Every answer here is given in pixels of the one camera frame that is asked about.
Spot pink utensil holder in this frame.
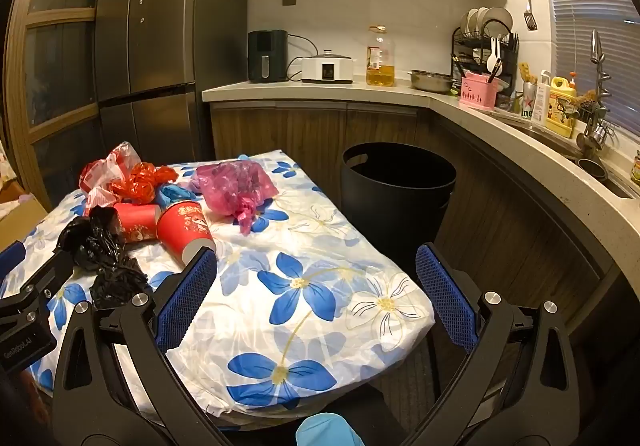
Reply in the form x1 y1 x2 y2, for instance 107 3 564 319
459 72 506 110

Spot steel sink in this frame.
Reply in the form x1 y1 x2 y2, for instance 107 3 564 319
495 110 636 199

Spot grey refrigerator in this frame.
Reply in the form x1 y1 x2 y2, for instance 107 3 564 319
94 0 249 161

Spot black air fryer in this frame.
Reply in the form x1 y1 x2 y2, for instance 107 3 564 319
248 30 289 84

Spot red and white plastic bag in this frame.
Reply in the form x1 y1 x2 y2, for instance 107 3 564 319
80 142 142 217

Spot black plastic bag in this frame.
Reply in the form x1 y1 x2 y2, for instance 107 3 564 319
56 207 151 309

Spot blue floral tablecloth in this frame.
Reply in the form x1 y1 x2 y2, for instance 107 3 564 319
0 153 436 427

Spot yellow detergent bottle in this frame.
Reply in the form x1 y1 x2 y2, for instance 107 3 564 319
546 76 577 139

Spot person's right hand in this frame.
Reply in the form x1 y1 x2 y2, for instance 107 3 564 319
295 412 362 446

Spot light blue glove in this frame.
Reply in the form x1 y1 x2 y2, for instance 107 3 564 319
156 183 201 207

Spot cardboard box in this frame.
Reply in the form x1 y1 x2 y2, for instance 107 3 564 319
0 193 48 251

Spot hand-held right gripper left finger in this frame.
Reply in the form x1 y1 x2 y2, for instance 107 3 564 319
51 246 236 446

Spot green beer can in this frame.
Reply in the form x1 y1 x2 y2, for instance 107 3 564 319
520 80 538 119

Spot metal faucet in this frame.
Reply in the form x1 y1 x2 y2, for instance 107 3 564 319
577 30 613 151

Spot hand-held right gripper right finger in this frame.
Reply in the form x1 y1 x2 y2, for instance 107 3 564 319
400 242 593 446

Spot red paper cup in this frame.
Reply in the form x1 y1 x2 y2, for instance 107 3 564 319
156 201 217 264
112 203 161 244

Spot wooden glass door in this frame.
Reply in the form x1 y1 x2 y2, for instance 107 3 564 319
5 0 116 211

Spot metal cup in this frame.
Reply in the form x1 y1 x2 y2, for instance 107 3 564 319
577 157 608 181

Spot black trash bin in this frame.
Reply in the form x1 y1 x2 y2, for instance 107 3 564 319
341 142 457 257

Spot white plastic bottle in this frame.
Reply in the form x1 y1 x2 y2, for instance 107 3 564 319
531 70 552 125

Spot grey power cable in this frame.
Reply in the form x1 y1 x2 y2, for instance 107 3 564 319
287 34 321 81

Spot white electric cooker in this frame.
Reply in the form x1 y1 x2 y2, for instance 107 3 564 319
301 50 357 84

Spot window blinds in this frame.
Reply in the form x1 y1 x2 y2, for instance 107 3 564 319
535 0 640 137

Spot black dish rack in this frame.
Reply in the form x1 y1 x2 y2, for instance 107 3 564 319
451 23 519 94

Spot cooking oil bottle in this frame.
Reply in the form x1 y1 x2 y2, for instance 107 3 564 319
366 24 396 87

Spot steel bowl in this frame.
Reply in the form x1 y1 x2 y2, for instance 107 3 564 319
407 70 456 94

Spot pink plastic bag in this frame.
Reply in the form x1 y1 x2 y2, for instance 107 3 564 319
196 160 278 234

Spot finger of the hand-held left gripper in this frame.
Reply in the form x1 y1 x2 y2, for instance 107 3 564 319
0 241 27 279
0 251 76 321

